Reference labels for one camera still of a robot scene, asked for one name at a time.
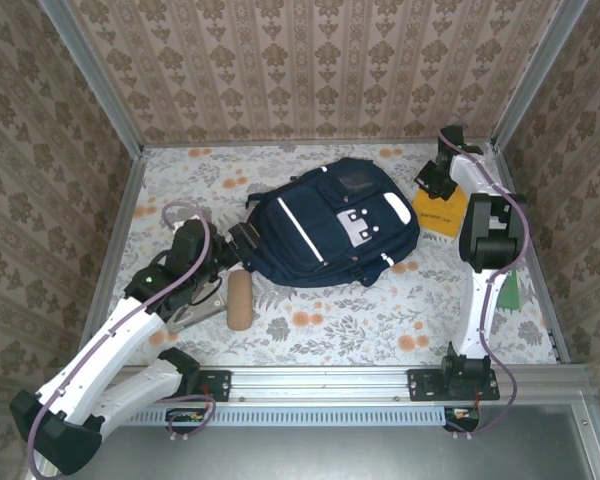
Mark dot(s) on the yellow book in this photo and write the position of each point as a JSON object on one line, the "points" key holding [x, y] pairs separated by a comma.
{"points": [[440, 217]]}

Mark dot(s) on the tan pencil case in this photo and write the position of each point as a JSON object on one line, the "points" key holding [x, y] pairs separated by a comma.
{"points": [[240, 305]]}

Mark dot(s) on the navy blue backpack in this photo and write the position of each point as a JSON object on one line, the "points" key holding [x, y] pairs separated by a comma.
{"points": [[305, 225]]}

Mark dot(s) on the green book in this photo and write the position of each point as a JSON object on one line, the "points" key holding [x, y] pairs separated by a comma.
{"points": [[511, 295]]}

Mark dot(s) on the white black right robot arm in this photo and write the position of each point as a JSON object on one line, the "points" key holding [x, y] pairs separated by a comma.
{"points": [[490, 235]]}

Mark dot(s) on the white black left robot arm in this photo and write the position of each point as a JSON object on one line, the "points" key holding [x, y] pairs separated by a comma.
{"points": [[125, 340]]}

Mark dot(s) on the grey metal panel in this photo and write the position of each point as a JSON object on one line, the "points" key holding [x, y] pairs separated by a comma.
{"points": [[330, 455]]}

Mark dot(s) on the aluminium table edge rail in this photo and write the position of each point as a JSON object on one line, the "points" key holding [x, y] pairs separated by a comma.
{"points": [[551, 325], [230, 142], [111, 250]]}

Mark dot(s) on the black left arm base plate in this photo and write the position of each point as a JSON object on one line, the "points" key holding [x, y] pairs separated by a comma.
{"points": [[215, 385]]}

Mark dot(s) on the aluminium frame post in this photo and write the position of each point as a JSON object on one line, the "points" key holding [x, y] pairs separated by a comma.
{"points": [[536, 75], [92, 75]]}

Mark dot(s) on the aluminium mounting rail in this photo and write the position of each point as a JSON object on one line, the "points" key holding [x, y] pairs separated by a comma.
{"points": [[320, 382]]}

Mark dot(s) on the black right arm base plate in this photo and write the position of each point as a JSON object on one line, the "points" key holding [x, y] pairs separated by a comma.
{"points": [[422, 385]]}

